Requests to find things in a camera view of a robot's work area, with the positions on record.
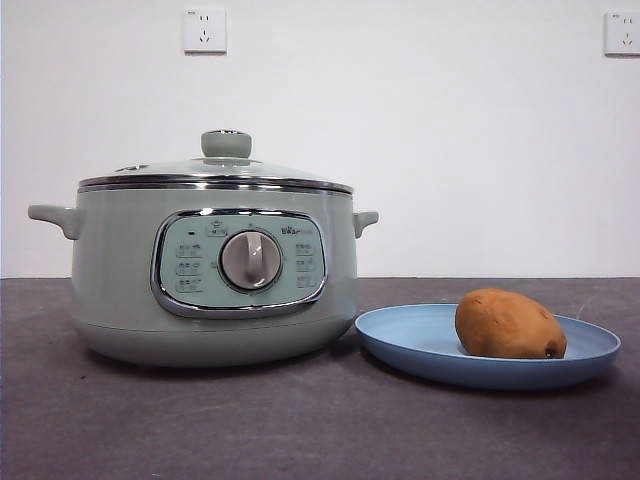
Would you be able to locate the white wall socket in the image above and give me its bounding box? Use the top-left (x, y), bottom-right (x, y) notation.
top-left (182, 6), bottom-right (227, 55)
top-left (603, 11), bottom-right (640, 57)

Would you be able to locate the blue round plate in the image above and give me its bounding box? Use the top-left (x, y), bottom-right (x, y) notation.
top-left (354, 303), bottom-right (623, 391)

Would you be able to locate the glass lid with green knob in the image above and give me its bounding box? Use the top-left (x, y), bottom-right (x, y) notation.
top-left (78, 129), bottom-right (355, 194)

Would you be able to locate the brown potato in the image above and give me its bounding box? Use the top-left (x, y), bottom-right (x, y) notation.
top-left (454, 288), bottom-right (569, 361)

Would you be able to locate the pale green electric steamer pot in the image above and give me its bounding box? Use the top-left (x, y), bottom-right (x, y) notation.
top-left (27, 183), bottom-right (380, 370)

